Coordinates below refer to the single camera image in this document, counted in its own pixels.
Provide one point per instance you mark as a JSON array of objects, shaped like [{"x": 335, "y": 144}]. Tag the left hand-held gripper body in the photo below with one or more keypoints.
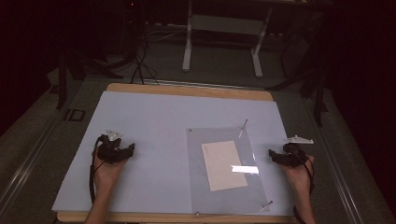
[{"x": 107, "y": 152}]

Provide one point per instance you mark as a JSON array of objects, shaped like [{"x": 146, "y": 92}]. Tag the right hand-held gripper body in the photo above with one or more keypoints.
[{"x": 294, "y": 157}]

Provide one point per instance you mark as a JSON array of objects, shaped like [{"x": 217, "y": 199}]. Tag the photo print card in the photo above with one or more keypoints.
[{"x": 222, "y": 165}]

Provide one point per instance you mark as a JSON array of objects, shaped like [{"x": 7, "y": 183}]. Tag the clear acrylic photo frame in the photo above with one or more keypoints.
[{"x": 199, "y": 186}]

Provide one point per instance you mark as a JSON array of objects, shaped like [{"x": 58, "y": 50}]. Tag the person's right hand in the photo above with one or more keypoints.
[{"x": 300, "y": 180}]

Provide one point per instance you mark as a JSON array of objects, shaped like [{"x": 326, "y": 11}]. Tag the person's left hand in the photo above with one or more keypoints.
[{"x": 106, "y": 177}]

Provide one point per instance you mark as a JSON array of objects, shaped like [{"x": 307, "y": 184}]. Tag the pale blue table mat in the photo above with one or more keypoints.
[{"x": 149, "y": 124}]

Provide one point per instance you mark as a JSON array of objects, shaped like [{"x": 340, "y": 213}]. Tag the black metal stand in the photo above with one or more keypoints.
[
  {"x": 62, "y": 81},
  {"x": 317, "y": 93}
]

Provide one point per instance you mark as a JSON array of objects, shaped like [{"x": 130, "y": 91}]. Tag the dark equipment tower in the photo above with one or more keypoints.
[{"x": 132, "y": 28}]

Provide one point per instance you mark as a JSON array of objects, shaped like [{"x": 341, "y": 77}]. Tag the white power strip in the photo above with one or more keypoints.
[{"x": 169, "y": 26}]

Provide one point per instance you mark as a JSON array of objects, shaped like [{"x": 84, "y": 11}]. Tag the long metal frame pin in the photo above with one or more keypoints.
[
  {"x": 267, "y": 204},
  {"x": 243, "y": 128}
]

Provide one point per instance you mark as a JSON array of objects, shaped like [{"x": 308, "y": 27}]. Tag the metal floor rail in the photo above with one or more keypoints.
[
  {"x": 21, "y": 179},
  {"x": 339, "y": 174}
]

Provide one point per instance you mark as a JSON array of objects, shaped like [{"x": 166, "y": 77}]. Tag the black rectangular floor bracket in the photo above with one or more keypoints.
[{"x": 74, "y": 115}]

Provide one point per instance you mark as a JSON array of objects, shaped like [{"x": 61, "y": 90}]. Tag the white metal desk frame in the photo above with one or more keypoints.
[{"x": 225, "y": 25}]

